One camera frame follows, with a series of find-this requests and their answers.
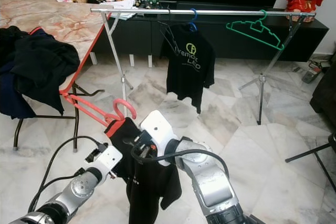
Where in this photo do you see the black shirt with red collar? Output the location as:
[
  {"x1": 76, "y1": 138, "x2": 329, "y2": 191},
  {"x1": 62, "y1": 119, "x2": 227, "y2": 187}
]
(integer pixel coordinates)
[{"x1": 104, "y1": 116, "x2": 184, "y2": 224}]

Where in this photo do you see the red clothes hanger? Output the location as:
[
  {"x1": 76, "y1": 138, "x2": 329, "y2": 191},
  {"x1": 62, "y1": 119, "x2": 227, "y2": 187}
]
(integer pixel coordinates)
[{"x1": 60, "y1": 90, "x2": 137, "y2": 127}]

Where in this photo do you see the black clothes hanger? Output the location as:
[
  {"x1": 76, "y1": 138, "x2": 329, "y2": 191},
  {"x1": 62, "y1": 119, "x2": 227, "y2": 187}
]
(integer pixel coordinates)
[{"x1": 157, "y1": 9, "x2": 178, "y2": 50}]

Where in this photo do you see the blue clothes hanger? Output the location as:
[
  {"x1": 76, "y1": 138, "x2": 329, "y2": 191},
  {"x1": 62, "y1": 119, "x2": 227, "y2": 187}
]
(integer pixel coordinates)
[{"x1": 188, "y1": 8, "x2": 199, "y2": 31}]

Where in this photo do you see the green clothes hanger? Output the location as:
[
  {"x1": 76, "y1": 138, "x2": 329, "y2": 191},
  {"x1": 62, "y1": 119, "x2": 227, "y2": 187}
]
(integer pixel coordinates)
[{"x1": 226, "y1": 9, "x2": 286, "y2": 51}]

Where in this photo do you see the black printed T-shirt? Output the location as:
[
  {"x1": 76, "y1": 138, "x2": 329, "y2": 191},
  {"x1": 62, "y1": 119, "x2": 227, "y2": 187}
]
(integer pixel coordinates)
[{"x1": 160, "y1": 23, "x2": 216, "y2": 113}]

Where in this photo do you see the black draped garment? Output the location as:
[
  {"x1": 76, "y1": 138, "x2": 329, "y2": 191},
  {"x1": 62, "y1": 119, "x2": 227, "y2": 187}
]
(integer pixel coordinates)
[{"x1": 15, "y1": 35, "x2": 82, "y2": 114}]

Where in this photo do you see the navy garment with red trim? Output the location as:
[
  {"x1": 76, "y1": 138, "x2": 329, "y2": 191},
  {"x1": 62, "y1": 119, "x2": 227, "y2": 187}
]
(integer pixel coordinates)
[{"x1": 0, "y1": 27, "x2": 45, "y2": 120}]

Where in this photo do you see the black TV console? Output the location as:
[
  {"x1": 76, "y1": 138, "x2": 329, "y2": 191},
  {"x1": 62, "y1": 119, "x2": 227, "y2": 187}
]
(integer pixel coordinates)
[{"x1": 94, "y1": 4, "x2": 336, "y2": 62}]

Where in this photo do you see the silver clothes rack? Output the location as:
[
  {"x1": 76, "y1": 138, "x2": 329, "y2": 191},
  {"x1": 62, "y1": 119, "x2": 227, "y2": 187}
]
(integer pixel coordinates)
[{"x1": 90, "y1": 6, "x2": 317, "y2": 126}]

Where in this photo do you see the white paper stack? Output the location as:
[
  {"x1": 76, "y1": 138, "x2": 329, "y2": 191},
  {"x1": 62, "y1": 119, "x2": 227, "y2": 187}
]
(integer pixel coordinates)
[{"x1": 109, "y1": 0, "x2": 138, "y2": 20}]

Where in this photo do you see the marble table with red edge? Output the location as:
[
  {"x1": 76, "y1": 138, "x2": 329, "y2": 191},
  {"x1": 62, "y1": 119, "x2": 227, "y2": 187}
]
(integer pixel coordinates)
[{"x1": 0, "y1": 0, "x2": 107, "y2": 154}]

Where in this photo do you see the black stand leg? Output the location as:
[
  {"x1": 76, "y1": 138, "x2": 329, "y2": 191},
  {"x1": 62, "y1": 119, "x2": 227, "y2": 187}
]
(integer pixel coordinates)
[{"x1": 285, "y1": 132, "x2": 336, "y2": 193}]

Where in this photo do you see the floor power strip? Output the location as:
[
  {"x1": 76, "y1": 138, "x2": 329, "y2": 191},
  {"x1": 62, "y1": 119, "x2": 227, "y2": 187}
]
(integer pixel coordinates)
[{"x1": 300, "y1": 60, "x2": 329, "y2": 84}]

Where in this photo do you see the dark sofa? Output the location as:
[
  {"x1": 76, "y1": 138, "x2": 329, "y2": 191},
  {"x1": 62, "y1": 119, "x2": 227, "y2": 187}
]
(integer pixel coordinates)
[{"x1": 310, "y1": 51, "x2": 336, "y2": 114}]

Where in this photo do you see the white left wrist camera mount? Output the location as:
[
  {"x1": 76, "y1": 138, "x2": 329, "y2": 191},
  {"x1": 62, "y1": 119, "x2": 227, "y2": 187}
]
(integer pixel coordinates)
[{"x1": 92, "y1": 144, "x2": 123, "y2": 180}]

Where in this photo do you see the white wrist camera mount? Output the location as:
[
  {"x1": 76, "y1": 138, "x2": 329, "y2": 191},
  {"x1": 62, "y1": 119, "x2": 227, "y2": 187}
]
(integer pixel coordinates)
[
  {"x1": 92, "y1": 144, "x2": 123, "y2": 180},
  {"x1": 139, "y1": 110, "x2": 176, "y2": 154}
]

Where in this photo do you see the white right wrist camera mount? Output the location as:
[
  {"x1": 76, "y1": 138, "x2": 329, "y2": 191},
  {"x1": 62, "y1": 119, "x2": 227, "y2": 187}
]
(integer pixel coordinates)
[{"x1": 139, "y1": 110, "x2": 176, "y2": 154}]

